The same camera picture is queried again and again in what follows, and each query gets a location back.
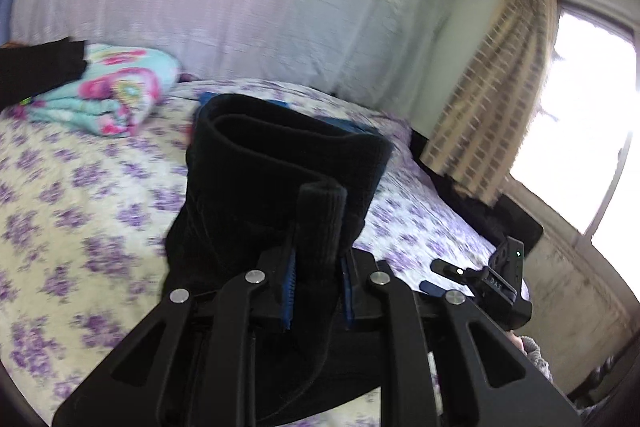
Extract purple floral bedsheet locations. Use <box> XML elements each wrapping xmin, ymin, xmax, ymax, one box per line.
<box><xmin>1</xmin><ymin>79</ymin><xmax>495</xmax><ymax>421</ymax></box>

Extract window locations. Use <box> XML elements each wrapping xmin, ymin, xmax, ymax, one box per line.
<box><xmin>504</xmin><ymin>0</ymin><xmax>640</xmax><ymax>258</ymax></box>

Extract black pants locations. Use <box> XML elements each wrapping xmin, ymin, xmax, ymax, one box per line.
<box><xmin>164</xmin><ymin>94</ymin><xmax>393</xmax><ymax>426</ymax></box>

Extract floral teal folded blanket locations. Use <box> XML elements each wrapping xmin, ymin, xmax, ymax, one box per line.
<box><xmin>14</xmin><ymin>43</ymin><xmax>181</xmax><ymax>138</ymax></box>

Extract black garment at bed edge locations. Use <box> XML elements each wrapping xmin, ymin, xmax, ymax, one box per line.
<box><xmin>0</xmin><ymin>37</ymin><xmax>87</xmax><ymax>109</ymax></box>

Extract black cloth by curtain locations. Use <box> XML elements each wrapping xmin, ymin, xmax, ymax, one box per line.
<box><xmin>409</xmin><ymin>130</ymin><xmax>544</xmax><ymax>256</ymax></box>

